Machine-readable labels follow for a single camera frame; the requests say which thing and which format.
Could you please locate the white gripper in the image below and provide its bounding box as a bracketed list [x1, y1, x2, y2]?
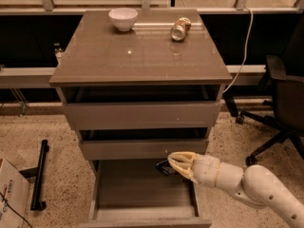
[168, 152, 220, 188]

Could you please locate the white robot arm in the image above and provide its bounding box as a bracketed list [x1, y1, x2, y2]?
[167, 152, 304, 228]

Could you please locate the grey open bottom drawer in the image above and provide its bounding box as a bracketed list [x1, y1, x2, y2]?
[79, 159, 212, 228]

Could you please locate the grey drawer cabinet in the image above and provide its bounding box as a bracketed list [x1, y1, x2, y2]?
[49, 9, 234, 228]

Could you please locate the grey middle drawer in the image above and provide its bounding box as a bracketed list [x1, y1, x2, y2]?
[79, 127, 208, 161]

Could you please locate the grey top drawer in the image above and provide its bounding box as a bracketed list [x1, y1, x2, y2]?
[62, 85, 222, 131]

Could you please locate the black office chair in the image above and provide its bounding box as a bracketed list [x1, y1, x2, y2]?
[236, 14, 304, 166]

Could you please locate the crushed metal can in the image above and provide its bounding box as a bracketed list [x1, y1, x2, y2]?
[170, 17, 191, 41]

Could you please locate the black metal stand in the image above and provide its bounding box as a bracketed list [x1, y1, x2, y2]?
[20, 140, 49, 211]

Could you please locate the white ceramic bowl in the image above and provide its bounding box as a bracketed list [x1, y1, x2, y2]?
[108, 8, 138, 31]

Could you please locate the white cardboard box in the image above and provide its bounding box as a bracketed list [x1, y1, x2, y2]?
[0, 159, 29, 228]

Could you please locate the white cable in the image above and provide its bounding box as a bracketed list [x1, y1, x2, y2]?
[222, 7, 255, 94]

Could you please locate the black cable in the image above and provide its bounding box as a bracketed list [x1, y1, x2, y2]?
[0, 191, 34, 228]

